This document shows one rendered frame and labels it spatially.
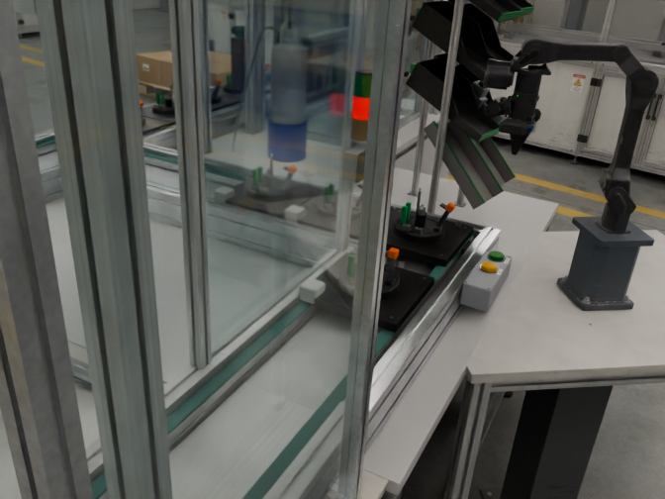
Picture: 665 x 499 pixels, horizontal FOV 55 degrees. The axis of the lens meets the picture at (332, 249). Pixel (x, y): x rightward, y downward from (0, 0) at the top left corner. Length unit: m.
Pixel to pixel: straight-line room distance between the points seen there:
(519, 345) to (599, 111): 4.35
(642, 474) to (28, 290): 2.47
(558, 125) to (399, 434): 4.84
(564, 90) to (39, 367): 5.58
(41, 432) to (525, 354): 1.24
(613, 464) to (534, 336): 1.14
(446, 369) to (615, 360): 0.40
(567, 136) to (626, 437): 3.53
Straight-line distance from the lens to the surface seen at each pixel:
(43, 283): 0.38
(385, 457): 1.20
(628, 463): 2.70
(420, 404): 1.32
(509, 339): 1.57
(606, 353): 1.61
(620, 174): 1.68
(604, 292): 1.76
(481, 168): 2.00
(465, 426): 1.55
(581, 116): 5.82
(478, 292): 1.55
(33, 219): 0.36
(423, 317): 1.39
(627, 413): 2.93
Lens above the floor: 1.70
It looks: 27 degrees down
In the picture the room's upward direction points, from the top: 4 degrees clockwise
